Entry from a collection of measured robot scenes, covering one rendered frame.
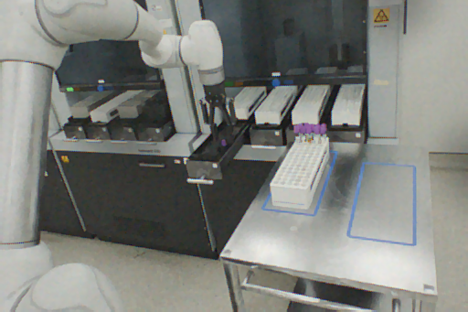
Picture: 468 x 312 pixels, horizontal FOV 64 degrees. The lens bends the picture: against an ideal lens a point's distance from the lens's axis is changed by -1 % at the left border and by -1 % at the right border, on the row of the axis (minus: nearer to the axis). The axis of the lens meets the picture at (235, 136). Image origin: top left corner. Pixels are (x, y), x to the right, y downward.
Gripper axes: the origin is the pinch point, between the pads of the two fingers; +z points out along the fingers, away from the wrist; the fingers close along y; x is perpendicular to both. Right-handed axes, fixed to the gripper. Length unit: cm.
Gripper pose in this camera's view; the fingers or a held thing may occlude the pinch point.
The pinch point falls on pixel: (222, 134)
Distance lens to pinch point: 142.3
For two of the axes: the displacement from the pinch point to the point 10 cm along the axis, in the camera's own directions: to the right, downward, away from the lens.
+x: -3.5, 4.5, -8.2
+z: 1.5, 8.9, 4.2
